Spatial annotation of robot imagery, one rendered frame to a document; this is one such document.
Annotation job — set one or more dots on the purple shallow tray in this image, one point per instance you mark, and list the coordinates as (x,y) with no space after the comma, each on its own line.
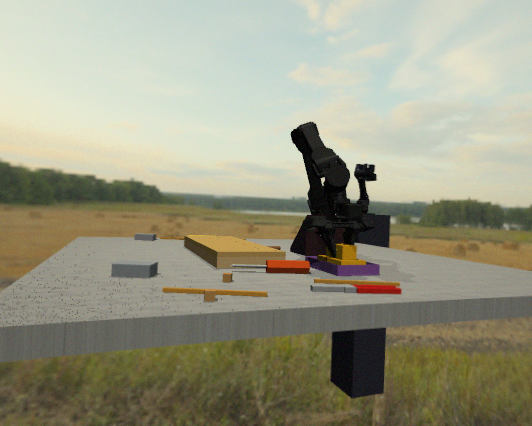
(343,270)

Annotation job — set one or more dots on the orange rectangular panel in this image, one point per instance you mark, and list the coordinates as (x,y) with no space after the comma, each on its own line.
(223,251)

